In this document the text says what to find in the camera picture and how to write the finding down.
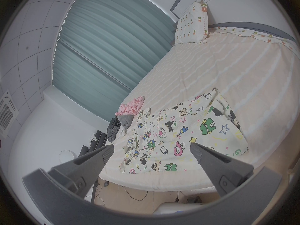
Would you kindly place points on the dark grey garment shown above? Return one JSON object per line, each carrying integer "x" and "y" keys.
{"x": 113, "y": 133}

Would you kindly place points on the white cloth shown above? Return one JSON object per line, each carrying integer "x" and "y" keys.
{"x": 93, "y": 138}

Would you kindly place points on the bed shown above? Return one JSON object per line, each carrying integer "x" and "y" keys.
{"x": 222, "y": 67}

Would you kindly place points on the grey and white knit garment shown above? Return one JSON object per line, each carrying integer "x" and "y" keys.
{"x": 126, "y": 121}

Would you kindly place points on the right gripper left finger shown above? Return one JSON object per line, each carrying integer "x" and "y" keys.
{"x": 79, "y": 172}

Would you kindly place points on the blue-green curtain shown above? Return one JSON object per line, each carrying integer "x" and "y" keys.
{"x": 112, "y": 43}

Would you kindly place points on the white ceiling air conditioner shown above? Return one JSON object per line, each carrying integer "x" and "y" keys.
{"x": 7, "y": 111}

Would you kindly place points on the pink garment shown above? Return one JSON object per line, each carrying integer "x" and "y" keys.
{"x": 131, "y": 105}

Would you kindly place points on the black chest of drawers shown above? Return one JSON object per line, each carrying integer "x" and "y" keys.
{"x": 96, "y": 144}

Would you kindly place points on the white printed pyjama top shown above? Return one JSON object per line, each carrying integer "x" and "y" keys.
{"x": 187, "y": 137}

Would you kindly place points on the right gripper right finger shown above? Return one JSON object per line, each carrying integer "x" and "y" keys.
{"x": 220, "y": 170}

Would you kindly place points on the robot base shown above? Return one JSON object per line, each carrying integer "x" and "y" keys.
{"x": 173, "y": 210}

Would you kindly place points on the white printed pillow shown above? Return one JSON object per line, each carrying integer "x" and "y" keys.
{"x": 189, "y": 24}

